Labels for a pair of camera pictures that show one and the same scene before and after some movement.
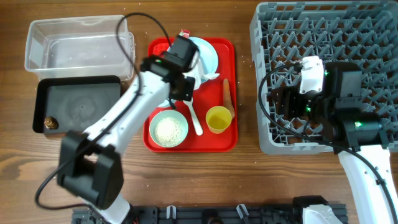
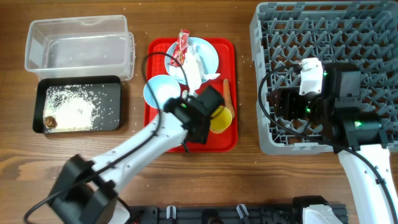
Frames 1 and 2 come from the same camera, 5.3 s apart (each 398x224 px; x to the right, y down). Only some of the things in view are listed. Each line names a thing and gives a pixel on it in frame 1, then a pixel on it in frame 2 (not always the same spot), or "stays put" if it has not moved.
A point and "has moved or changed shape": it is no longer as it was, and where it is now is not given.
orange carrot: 227,101 stays put
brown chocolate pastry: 51,122 stays put
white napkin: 196,71 stays put
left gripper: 187,92 -> 203,132
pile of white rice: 168,131 has moved or changed shape
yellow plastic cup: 218,118 stays put
